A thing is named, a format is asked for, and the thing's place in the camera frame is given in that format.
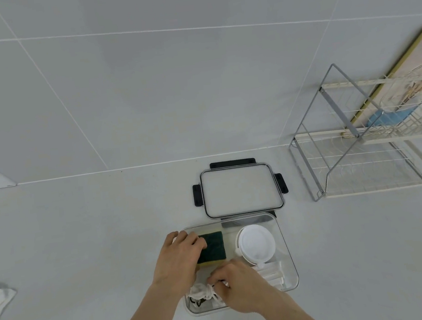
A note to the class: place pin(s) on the person's left hand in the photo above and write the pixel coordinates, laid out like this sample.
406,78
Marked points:
175,262

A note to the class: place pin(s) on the person's right hand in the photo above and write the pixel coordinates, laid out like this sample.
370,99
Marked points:
246,288

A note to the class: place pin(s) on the person's left little finger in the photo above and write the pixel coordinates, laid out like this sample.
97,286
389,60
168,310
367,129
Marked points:
170,239

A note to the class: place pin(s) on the person's right fingers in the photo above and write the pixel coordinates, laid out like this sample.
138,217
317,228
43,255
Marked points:
218,278

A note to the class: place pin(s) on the white cloth bundle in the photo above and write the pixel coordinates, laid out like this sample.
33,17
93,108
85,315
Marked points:
202,292

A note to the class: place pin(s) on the green and yellow sponge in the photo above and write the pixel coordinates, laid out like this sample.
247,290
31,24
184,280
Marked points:
215,247

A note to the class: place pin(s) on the person's right forearm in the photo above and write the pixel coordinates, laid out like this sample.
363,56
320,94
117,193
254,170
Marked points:
292,318

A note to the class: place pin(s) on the white round cap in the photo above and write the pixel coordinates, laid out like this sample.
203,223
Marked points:
256,244

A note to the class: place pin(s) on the white plastic sticks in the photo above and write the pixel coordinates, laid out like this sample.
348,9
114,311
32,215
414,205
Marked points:
273,275

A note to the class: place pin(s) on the clear plastic container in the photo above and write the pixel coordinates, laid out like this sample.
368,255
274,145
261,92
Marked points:
282,241

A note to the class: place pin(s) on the clear lid with black clips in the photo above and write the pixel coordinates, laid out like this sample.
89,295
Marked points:
239,189

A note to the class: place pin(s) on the blue cloth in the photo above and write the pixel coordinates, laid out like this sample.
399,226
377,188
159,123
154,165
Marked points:
388,117

